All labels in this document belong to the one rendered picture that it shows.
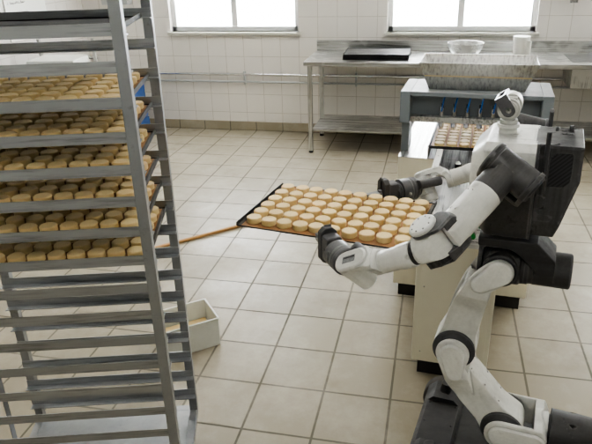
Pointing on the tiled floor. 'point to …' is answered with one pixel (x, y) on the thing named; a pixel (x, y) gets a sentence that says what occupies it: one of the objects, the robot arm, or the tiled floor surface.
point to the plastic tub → (200, 330)
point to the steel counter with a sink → (557, 55)
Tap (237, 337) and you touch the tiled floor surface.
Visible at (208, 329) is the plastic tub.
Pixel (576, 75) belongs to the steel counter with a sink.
